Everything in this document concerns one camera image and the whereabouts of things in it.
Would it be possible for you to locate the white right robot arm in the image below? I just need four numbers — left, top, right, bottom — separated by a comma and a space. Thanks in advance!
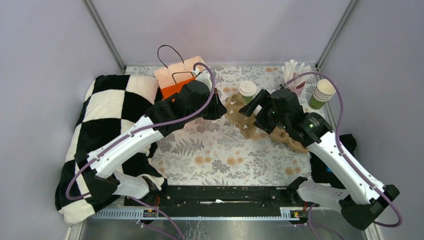
239, 88, 400, 230

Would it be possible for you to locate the bundle of white wrapped straws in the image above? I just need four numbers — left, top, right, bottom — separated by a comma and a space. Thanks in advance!
282, 59, 313, 88

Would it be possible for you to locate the stack of green paper cups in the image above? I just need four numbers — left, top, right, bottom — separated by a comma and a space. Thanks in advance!
308, 79, 336, 110

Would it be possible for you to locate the clear white plastic cup lid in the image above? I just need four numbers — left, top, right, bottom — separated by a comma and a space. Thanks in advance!
238, 80, 258, 97

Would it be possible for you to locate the brown cardboard cup carrier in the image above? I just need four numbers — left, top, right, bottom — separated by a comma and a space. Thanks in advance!
224, 93, 257, 139
260, 127, 310, 154

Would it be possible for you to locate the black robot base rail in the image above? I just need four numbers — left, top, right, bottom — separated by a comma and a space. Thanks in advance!
140, 185, 312, 218

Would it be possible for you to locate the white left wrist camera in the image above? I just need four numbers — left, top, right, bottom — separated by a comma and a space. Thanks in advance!
193, 68, 212, 91

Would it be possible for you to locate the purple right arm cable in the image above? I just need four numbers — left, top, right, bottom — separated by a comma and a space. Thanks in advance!
281, 71, 403, 240

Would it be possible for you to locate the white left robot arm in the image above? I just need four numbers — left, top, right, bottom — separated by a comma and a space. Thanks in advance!
66, 79, 227, 206

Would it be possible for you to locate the black t-shirt with logo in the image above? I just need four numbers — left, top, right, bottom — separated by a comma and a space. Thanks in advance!
307, 131, 362, 189

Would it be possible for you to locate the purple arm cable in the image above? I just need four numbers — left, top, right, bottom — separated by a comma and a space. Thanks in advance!
65, 62, 217, 240
281, 71, 403, 240

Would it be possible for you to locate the black white checkered blanket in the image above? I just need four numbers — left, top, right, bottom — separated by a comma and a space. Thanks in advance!
54, 74, 162, 224

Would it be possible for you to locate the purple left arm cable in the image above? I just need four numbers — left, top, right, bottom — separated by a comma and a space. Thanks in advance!
65, 62, 217, 240

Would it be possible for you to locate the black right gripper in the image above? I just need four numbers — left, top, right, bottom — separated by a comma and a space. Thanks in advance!
238, 88, 290, 134

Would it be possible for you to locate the orange paper gift bag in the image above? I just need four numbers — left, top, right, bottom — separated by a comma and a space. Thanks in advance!
154, 44, 205, 99

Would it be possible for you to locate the green paper coffee cup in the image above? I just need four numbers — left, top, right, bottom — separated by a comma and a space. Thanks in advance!
238, 80, 258, 104

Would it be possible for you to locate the floral patterned table mat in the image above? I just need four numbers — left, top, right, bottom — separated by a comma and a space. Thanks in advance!
148, 66, 312, 186

